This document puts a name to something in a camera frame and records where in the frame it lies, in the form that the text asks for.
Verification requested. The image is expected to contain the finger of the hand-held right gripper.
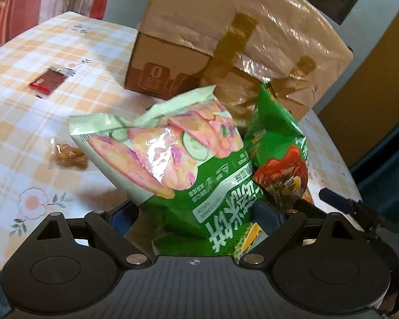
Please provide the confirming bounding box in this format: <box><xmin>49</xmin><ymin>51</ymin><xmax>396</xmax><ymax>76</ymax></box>
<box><xmin>319</xmin><ymin>189</ymin><xmax>386</xmax><ymax>238</ymax></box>

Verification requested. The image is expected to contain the light green cracker bag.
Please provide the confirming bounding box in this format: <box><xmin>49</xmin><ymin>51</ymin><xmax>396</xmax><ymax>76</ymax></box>
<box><xmin>69</xmin><ymin>86</ymin><xmax>270</xmax><ymax>260</ymax></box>

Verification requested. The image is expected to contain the small dark red packet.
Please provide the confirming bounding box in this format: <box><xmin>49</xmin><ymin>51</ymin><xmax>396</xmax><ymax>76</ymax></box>
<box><xmin>29</xmin><ymin>67</ymin><xmax>74</xmax><ymax>94</ymax></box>

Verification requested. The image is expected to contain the green and red snack bag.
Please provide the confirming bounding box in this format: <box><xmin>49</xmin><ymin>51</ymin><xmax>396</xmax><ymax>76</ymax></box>
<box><xmin>244</xmin><ymin>82</ymin><xmax>309</xmax><ymax>213</ymax></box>

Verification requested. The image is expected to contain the printed backdrop cloth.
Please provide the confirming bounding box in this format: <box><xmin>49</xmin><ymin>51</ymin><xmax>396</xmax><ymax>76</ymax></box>
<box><xmin>0</xmin><ymin>0</ymin><xmax>120</xmax><ymax>54</ymax></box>

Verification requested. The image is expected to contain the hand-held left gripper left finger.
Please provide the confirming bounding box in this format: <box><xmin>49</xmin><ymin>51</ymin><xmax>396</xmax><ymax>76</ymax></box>
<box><xmin>36</xmin><ymin>201</ymin><xmax>152</xmax><ymax>268</ymax></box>

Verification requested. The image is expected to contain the checked tablecloth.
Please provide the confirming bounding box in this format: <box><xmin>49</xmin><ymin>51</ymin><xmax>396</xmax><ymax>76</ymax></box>
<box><xmin>0</xmin><ymin>11</ymin><xmax>361</xmax><ymax>271</ymax></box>

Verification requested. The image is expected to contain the brown snack clear packet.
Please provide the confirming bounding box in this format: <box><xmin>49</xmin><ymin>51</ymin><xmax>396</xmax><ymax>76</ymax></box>
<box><xmin>50</xmin><ymin>143</ymin><xmax>89</xmax><ymax>171</ymax></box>

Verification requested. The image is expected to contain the cardboard box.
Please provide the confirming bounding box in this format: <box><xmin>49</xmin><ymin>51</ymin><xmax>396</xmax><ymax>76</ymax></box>
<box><xmin>124</xmin><ymin>0</ymin><xmax>354</xmax><ymax>120</ymax></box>

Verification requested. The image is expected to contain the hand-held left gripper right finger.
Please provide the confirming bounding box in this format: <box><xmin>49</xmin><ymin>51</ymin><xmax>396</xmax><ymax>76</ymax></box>
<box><xmin>238</xmin><ymin>201</ymin><xmax>356</xmax><ymax>267</ymax></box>

